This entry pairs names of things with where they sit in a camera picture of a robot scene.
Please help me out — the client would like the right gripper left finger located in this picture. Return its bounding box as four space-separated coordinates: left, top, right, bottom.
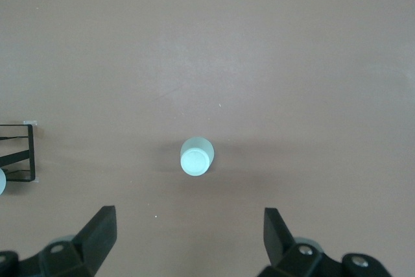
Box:
0 205 118 277

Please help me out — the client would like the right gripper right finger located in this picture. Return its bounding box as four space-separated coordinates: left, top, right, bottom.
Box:
255 207 390 277

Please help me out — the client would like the mint green plastic cup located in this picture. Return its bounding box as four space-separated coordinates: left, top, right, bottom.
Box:
180 136 215 176

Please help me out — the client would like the black wire cup rack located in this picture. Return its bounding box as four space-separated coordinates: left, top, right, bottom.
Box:
0 123 36 183

